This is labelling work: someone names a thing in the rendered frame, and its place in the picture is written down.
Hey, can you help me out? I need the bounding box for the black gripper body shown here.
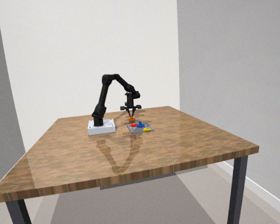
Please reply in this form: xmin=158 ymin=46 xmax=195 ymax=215
xmin=120 ymin=100 xmax=142 ymax=111

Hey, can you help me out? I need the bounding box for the blue gear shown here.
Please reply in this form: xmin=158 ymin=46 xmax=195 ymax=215
xmin=136 ymin=121 xmax=145 ymax=128

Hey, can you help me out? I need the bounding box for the orange gear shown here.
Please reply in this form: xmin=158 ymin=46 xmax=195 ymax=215
xmin=128 ymin=115 xmax=135 ymax=121

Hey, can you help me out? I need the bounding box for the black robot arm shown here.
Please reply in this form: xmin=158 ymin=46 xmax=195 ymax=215
xmin=92 ymin=74 xmax=141 ymax=127

